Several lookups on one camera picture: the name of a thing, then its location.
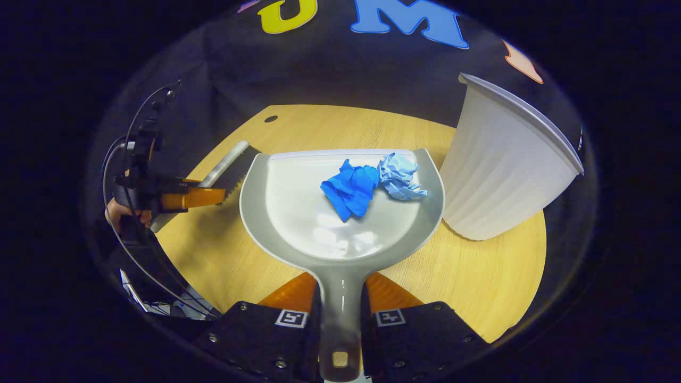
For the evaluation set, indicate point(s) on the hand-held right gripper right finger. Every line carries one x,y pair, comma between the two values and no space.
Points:
372,351

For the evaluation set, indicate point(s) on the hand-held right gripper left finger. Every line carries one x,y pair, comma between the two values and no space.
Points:
311,351

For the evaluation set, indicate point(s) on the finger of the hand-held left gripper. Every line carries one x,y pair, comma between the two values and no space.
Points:
194,198

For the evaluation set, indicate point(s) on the small grey broom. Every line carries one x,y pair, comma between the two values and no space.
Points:
226,165

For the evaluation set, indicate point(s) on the grey plastic dustpan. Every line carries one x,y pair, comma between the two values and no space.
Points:
298,213

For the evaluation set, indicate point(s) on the light blue paper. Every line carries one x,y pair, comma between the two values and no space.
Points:
399,175

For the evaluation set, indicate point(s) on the white ribbed garbage bin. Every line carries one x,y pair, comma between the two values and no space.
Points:
500,170

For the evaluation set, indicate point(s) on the black backdrop cloth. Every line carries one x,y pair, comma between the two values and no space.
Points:
346,74

